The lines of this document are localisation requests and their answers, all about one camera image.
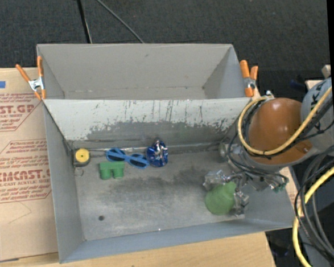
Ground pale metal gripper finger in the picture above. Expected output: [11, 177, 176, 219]
[231, 189, 251, 217]
[201, 169, 236, 190]

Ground green round toy fruit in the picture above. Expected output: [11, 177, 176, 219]
[203, 181, 240, 217]

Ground crumpled blue foil packet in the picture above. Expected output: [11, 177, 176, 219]
[145, 139, 170, 169]

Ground grey metal bin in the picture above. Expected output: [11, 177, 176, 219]
[36, 27, 299, 265]

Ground blue sunglasses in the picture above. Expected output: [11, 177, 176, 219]
[105, 145, 151, 173]

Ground green plastic double block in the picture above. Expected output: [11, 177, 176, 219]
[98, 159, 126, 181]

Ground yellow and black round roll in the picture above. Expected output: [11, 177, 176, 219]
[73, 147, 92, 167]

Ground brown cardboard board red print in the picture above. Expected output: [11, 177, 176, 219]
[0, 63, 60, 263]

